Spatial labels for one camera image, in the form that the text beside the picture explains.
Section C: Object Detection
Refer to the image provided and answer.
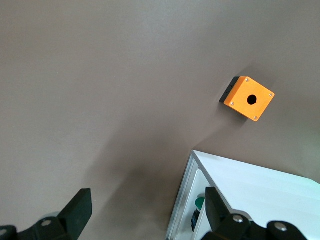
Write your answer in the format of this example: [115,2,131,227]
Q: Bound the black blue switch block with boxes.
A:
[191,209,201,232]

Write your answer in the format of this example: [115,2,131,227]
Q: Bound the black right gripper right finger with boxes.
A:
[203,186,311,240]

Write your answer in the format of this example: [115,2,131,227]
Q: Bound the green push button switch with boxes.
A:
[194,197,207,211]

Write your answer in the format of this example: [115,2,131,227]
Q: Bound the orange button enclosure box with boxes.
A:
[219,75,276,123]

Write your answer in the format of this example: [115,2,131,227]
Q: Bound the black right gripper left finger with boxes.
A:
[0,188,93,240]

